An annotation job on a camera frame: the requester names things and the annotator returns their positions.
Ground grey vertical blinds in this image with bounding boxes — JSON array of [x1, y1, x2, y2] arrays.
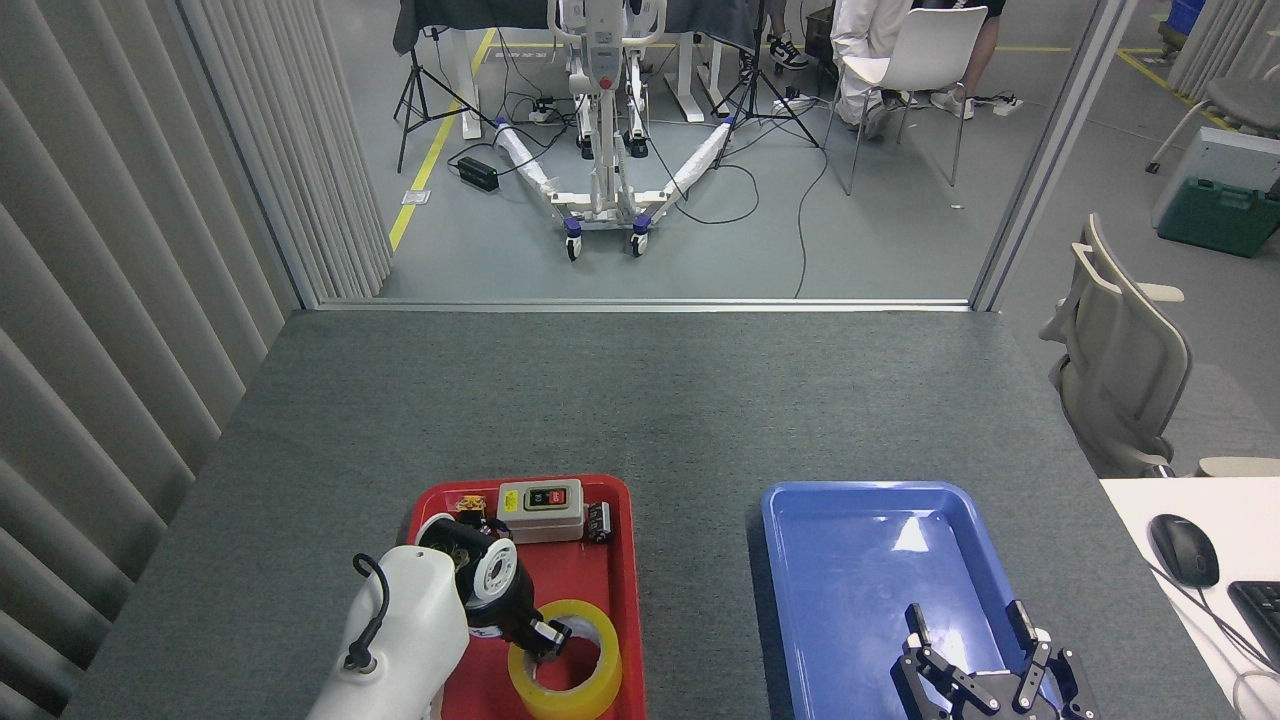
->
[[1168, 0, 1280, 96], [0, 0, 393, 720]]

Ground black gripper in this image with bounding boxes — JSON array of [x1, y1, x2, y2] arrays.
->
[[470, 575, 574, 661], [890, 600, 1098, 720]]

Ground black keyboard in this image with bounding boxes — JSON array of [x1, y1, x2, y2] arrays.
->
[[1227, 580, 1280, 671]]

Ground blue plastic tray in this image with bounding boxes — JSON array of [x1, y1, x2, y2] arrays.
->
[[761, 481, 1051, 720]]

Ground black computer mouse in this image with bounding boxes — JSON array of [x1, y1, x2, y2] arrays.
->
[[1148, 513, 1221, 588]]

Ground grey seat chair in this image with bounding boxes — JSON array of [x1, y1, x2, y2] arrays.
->
[[1145, 78, 1280, 176]]

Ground red plastic tray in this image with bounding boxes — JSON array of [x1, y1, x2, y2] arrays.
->
[[408, 473, 649, 720]]

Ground black floor cable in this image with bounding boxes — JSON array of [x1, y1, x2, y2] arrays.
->
[[640, 140, 833, 299]]

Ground white desk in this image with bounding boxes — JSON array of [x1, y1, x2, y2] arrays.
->
[[1100, 477, 1280, 720]]

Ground grey flat box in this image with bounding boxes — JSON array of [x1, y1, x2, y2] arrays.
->
[[1150, 127, 1280, 231]]

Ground green plastic case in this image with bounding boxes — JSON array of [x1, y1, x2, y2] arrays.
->
[[1158, 177, 1280, 259]]

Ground white chair with metal legs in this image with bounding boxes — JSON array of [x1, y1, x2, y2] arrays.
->
[[823, 5, 989, 196]]

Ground beige office chair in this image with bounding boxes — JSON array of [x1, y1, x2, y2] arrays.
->
[[1038, 212, 1193, 479]]

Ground yellow tape roll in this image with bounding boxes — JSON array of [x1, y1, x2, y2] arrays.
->
[[508, 600, 622, 720]]

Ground desk with dark cloth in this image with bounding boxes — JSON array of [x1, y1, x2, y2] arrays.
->
[[393, 0, 771, 56]]

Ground person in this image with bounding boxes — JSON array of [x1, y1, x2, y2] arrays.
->
[[930, 0, 1003, 121], [828, 0, 911, 139], [765, 0, 811, 69]]

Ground grey switch box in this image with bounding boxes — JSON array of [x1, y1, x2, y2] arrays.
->
[[496, 479, 586, 545]]

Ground white wheeled stand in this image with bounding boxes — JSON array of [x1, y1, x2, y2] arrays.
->
[[493, 0, 736, 261]]

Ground black tripod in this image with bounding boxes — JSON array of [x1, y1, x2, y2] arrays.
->
[[393, 30, 496, 174], [712, 0, 821, 171]]

